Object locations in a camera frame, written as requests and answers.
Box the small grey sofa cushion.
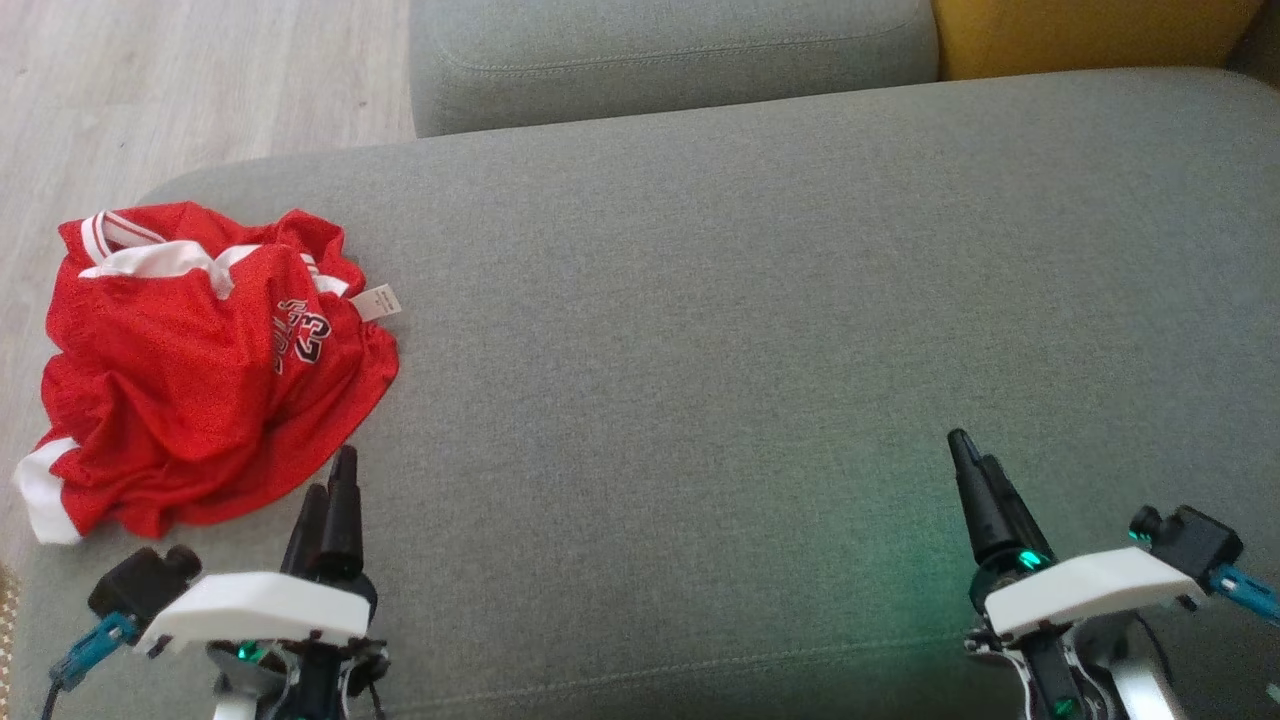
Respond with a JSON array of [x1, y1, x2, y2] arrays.
[[410, 0, 941, 138]]

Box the red white basketball shorts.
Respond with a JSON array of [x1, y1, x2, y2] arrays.
[[14, 240, 401, 546]]

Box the blue plug left camera cable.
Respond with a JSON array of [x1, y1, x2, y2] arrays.
[[40, 612, 141, 720]]

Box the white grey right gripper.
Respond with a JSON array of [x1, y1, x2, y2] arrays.
[[948, 430, 1206, 720]]

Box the blue plug camera cable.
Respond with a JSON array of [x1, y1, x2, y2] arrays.
[[40, 612, 141, 720], [1205, 562, 1280, 627]]

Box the blue plug right camera cable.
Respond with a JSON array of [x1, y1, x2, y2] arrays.
[[1205, 562, 1280, 627]]

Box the yellow sofa cushion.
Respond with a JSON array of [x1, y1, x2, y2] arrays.
[[932, 0, 1266, 81]]

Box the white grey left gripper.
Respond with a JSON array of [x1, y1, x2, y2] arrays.
[[135, 445, 391, 720]]

